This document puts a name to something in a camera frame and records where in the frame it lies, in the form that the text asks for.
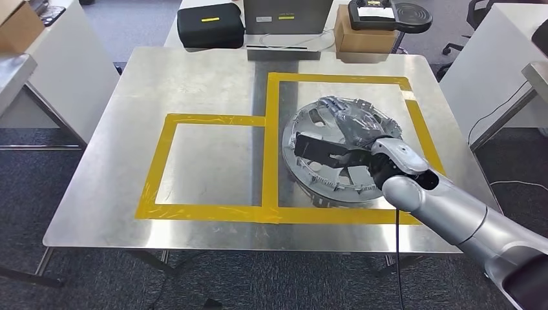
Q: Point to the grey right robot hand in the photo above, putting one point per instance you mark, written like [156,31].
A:
[359,124]

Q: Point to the silver wheel hubcap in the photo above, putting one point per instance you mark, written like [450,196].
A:
[325,188]

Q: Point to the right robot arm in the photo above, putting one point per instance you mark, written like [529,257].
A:
[454,214]

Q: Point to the brown cardboard box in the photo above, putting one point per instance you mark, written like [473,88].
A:
[364,40]
[17,25]

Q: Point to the black remote controller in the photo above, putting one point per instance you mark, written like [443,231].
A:
[370,17]

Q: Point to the black round stool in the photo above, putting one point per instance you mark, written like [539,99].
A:
[413,17]

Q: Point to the grey metal box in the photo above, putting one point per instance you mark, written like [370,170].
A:
[287,17]

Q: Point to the black office chair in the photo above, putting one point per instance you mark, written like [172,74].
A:
[475,13]

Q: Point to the black carry case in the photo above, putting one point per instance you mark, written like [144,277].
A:
[210,30]

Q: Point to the black flat device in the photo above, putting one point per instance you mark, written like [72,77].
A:
[51,15]

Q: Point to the black wrist bracket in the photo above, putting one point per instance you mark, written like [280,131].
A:
[317,149]

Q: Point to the metal frame workbench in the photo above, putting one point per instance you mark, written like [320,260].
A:
[205,162]
[15,72]
[537,75]

